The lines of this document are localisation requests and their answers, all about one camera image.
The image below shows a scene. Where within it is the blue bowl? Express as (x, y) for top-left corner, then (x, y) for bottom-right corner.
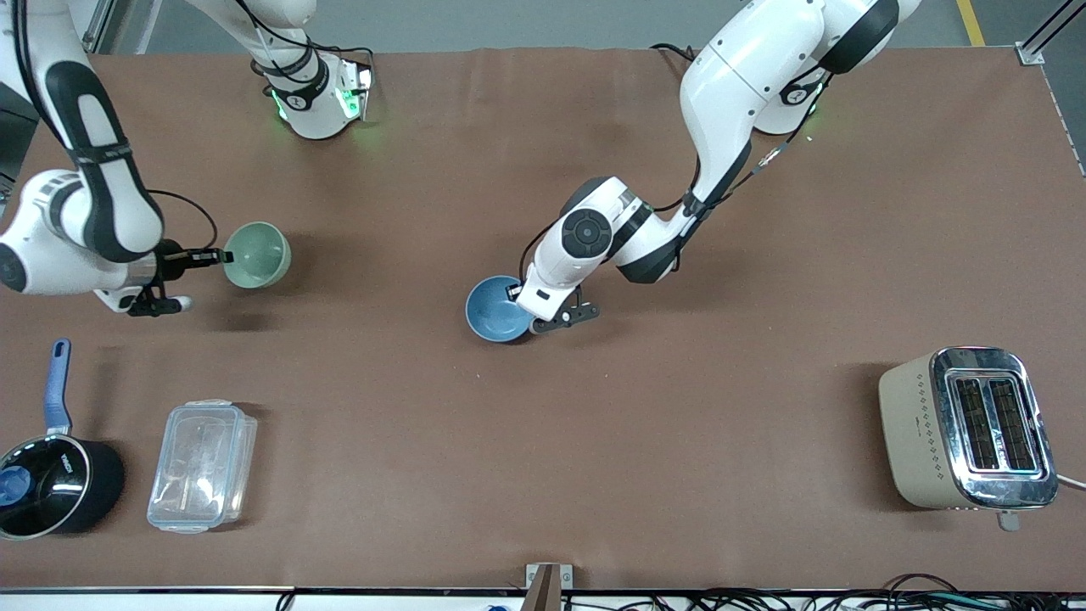
(465, 276), (536, 345)

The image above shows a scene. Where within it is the green bowl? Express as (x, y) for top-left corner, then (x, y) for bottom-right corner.
(221, 221), (293, 290)

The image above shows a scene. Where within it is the brown table cover mat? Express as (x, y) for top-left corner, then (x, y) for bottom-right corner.
(0, 46), (1086, 591)

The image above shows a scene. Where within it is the clear plastic food container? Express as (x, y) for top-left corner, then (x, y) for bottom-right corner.
(147, 400), (258, 535)

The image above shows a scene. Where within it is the glass lid blue knob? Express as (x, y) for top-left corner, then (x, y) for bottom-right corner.
(0, 435), (91, 537)

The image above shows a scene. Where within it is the beige chrome toaster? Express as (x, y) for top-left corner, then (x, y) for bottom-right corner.
(878, 346), (1061, 532)

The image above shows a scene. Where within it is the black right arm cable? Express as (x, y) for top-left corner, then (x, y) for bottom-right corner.
(146, 188), (221, 253)

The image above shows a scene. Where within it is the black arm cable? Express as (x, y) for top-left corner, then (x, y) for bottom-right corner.
(677, 75), (817, 215)
(146, 188), (221, 253)

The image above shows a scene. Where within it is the black saucepan blue handle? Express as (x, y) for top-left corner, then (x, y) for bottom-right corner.
(0, 339), (126, 541)

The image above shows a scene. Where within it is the aluminium frame profile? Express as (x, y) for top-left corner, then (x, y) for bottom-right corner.
(81, 0), (162, 57)
(1015, 0), (1086, 67)

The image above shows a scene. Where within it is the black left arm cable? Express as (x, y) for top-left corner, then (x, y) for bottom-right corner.
(677, 75), (817, 215)

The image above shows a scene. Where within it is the metal mount bracket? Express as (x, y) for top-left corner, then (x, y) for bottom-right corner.
(525, 563), (574, 611)

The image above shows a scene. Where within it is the black cable tangle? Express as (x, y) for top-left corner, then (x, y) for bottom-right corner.
(560, 588), (1086, 611)

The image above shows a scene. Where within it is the black looped cable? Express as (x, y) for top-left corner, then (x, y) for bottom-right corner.
(882, 573), (964, 596)

